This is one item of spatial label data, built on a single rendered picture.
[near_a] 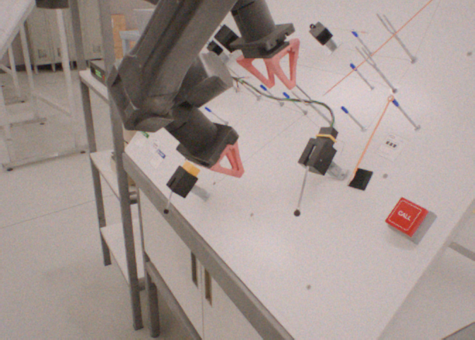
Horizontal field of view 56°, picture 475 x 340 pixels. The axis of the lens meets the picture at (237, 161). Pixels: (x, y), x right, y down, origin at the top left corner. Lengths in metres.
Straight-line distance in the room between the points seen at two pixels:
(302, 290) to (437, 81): 0.46
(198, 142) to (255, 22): 0.20
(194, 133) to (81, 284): 1.92
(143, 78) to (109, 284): 2.01
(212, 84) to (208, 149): 0.11
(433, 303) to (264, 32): 0.70
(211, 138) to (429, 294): 0.66
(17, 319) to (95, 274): 0.42
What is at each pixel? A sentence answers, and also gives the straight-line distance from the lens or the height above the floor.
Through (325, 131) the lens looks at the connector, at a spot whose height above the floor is 1.18.
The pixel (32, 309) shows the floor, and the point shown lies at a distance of 2.44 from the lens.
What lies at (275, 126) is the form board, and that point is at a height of 1.12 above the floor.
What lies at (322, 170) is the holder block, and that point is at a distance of 0.86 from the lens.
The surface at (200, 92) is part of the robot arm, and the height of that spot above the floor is 1.31.
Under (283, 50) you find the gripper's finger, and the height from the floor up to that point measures 1.35.
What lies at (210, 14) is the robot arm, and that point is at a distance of 0.45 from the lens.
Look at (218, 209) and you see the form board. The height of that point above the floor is 0.93.
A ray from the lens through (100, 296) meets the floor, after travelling 2.41.
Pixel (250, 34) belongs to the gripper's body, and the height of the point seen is 1.37.
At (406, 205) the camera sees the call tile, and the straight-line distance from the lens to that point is 0.77.
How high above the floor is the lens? 1.46
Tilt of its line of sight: 22 degrees down
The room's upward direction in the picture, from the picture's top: straight up
